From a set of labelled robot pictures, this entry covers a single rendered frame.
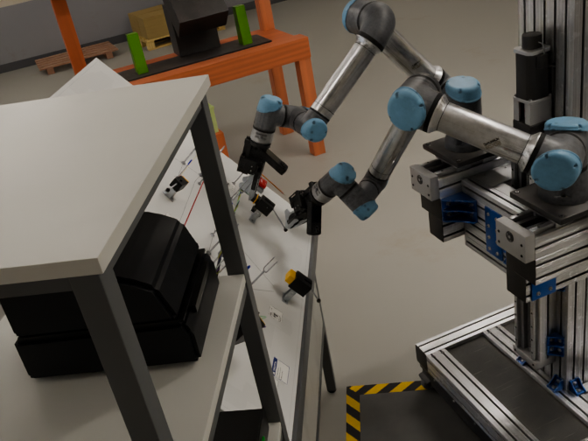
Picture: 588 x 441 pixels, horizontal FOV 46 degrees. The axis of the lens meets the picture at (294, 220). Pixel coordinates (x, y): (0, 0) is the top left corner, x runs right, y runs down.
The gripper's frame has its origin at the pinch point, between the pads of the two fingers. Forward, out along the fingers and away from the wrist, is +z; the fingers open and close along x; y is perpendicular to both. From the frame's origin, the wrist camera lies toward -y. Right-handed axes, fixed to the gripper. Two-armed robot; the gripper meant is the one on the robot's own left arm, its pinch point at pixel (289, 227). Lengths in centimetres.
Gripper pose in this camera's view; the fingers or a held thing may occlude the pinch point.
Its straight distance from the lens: 238.0
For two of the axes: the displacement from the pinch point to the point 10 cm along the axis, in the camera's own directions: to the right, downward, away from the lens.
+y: -2.9, -8.8, 3.7
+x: -7.9, 0.0, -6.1
